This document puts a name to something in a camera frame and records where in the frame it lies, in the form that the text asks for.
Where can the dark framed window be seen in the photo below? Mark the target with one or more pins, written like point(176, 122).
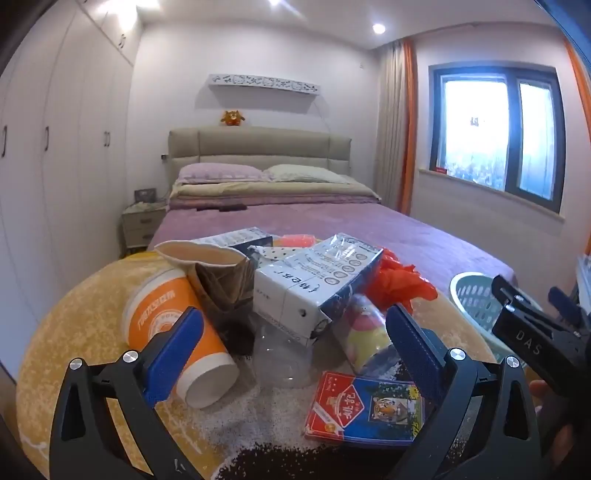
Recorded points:
point(480, 134)

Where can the pink plastic item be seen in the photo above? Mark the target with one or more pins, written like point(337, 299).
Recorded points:
point(295, 240)

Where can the folded beige quilt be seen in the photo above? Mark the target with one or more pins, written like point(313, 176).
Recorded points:
point(277, 188)

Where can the white milk carton pack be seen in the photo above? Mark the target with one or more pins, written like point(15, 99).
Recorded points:
point(295, 290)

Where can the white polka dot wrapper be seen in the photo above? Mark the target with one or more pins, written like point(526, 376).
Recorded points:
point(272, 253)

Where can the red blue card box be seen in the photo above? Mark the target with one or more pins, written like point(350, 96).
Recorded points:
point(360, 406)

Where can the purple pillow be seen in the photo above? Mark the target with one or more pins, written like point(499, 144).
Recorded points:
point(217, 171)

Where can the white radiator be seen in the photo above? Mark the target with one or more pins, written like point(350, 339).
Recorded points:
point(584, 272)

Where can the orange plush toy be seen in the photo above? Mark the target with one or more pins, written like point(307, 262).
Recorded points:
point(232, 118)

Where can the beige nightstand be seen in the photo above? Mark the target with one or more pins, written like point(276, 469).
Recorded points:
point(141, 226)

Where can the pale green pillow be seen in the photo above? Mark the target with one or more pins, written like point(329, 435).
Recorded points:
point(304, 173)

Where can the round ceiling light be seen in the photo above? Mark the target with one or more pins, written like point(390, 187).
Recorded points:
point(379, 28)

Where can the pale green plastic basket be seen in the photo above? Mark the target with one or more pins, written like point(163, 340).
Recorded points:
point(471, 300)

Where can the white blue tissue box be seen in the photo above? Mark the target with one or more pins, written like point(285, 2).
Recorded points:
point(240, 237)

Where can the white window sill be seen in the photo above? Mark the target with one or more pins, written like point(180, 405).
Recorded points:
point(489, 196)

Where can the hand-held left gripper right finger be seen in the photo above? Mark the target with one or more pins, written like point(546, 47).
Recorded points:
point(406, 341)

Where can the person's right hand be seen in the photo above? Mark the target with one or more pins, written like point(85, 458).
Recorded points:
point(539, 392)

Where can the beige orange curtain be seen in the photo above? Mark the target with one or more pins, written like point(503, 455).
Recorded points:
point(395, 138)

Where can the white wall shelf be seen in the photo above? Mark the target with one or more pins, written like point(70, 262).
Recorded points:
point(263, 83)

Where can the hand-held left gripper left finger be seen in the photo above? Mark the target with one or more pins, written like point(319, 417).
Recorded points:
point(180, 341)

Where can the red plastic bag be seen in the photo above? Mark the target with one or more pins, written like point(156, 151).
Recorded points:
point(397, 281)

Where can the dark picture frame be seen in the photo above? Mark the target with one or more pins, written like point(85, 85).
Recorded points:
point(145, 194)

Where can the brown paper bag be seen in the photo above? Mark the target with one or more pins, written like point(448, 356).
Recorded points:
point(221, 286)

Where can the bed with beige headboard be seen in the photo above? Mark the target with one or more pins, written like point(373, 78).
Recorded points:
point(415, 235)

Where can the clear plastic bottle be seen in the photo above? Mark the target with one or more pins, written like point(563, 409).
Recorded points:
point(281, 355)

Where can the white wardrobe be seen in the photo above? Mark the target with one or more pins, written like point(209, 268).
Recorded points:
point(60, 184)

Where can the orange white paper cup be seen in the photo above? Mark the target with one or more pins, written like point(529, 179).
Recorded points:
point(157, 300)

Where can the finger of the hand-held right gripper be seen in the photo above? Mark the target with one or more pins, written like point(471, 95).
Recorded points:
point(565, 304)
point(526, 334)

